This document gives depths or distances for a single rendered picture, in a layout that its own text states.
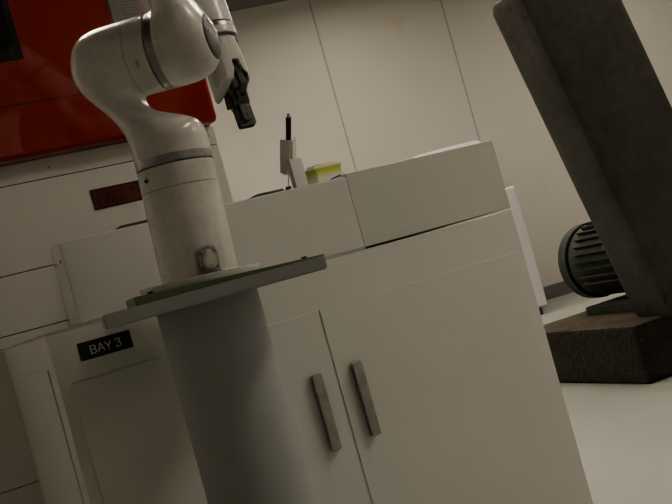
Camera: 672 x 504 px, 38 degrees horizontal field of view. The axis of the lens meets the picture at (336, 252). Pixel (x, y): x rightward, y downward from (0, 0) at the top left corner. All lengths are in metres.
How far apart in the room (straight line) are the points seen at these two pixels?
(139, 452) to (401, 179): 0.72
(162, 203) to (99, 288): 0.26
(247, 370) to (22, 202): 1.00
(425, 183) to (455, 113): 6.96
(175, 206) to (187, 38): 0.25
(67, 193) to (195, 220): 0.90
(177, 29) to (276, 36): 7.12
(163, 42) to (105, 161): 0.91
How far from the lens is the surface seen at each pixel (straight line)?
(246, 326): 1.46
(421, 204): 1.92
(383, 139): 8.62
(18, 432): 2.28
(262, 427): 1.46
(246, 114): 1.84
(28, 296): 2.29
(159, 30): 1.50
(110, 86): 1.53
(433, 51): 8.96
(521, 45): 4.13
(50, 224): 2.32
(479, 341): 1.95
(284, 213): 1.79
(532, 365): 2.02
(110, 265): 1.69
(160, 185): 1.48
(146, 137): 1.49
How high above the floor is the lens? 0.80
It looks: 1 degrees up
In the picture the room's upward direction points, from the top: 15 degrees counter-clockwise
